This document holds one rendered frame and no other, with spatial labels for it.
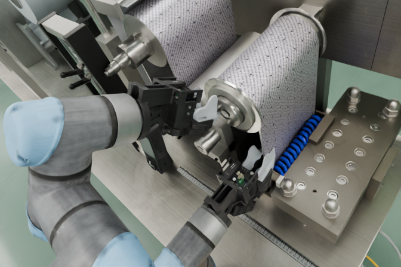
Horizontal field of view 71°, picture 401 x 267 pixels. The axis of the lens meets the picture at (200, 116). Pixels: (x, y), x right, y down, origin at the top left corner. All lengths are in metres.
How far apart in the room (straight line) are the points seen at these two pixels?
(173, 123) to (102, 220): 0.19
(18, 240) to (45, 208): 2.14
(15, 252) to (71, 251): 2.16
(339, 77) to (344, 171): 1.73
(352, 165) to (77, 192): 0.60
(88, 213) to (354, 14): 0.64
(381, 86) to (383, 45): 1.67
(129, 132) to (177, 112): 0.09
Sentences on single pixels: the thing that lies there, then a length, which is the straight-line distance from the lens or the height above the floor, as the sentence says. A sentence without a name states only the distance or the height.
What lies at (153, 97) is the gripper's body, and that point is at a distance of 0.42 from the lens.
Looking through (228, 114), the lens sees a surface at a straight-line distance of 0.57.
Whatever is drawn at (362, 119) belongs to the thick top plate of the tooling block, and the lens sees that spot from 0.85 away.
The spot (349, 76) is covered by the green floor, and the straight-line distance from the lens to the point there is 2.46.
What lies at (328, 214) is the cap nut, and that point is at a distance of 0.68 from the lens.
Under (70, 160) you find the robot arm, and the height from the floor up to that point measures 1.44.
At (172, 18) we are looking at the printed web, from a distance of 0.66.
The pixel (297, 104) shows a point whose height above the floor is 1.14.
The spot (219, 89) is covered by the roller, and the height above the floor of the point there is 1.30.
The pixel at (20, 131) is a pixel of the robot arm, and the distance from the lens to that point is 0.35.
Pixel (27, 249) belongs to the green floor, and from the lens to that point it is 2.44.
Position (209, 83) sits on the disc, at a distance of 0.58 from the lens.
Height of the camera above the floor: 1.68
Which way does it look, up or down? 47 degrees down
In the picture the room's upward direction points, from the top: 22 degrees counter-clockwise
